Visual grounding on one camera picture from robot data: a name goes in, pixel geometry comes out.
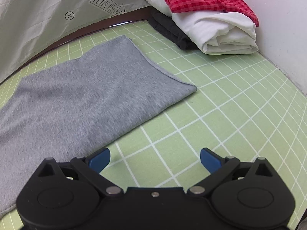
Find grey knit garment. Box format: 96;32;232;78
1;36;196;215

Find green grid cutting mat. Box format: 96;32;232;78
1;21;306;229

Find white folded garment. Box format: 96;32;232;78
145;0;259;55

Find black folded garment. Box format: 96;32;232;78
147;8;198;50

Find grey fabric storage bag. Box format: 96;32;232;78
1;0;149;81

